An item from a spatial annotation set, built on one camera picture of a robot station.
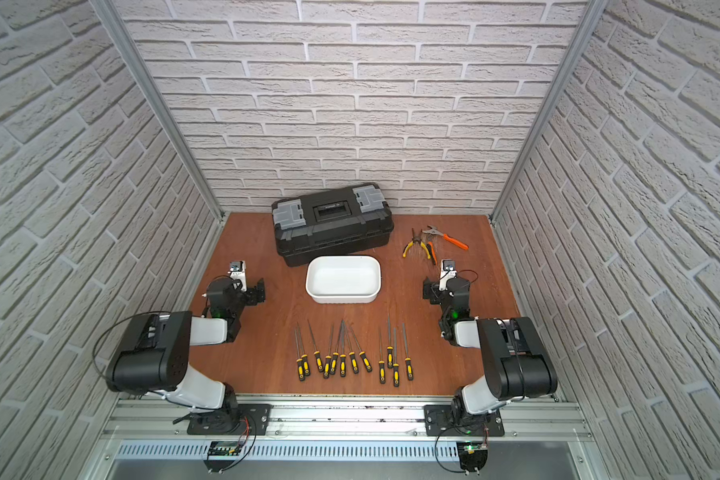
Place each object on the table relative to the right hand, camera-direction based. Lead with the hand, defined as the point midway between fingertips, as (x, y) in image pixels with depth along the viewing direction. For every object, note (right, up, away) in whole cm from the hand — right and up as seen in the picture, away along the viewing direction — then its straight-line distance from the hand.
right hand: (447, 277), depth 94 cm
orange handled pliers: (-1, +16, +19) cm, 25 cm away
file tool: (-44, -22, -11) cm, 50 cm away
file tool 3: (-37, -22, -11) cm, 44 cm away
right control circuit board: (0, -41, -23) cm, 47 cm away
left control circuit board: (-62, -40, -22) cm, 77 cm away
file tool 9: (-19, -20, -9) cm, 29 cm away
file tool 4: (-35, -22, -11) cm, 43 cm away
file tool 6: (-29, -24, -13) cm, 40 cm away
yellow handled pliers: (-10, +11, +16) cm, 21 cm away
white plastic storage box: (-34, -1, +4) cm, 34 cm away
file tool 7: (-27, -21, -10) cm, 36 cm away
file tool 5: (-33, -22, -11) cm, 41 cm away
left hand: (-64, +1, 0) cm, 64 cm away
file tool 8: (-22, -25, -13) cm, 35 cm away
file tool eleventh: (-18, -26, -14) cm, 34 cm away
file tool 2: (-39, -23, -12) cm, 47 cm away
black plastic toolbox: (-33, +18, +1) cm, 38 cm away
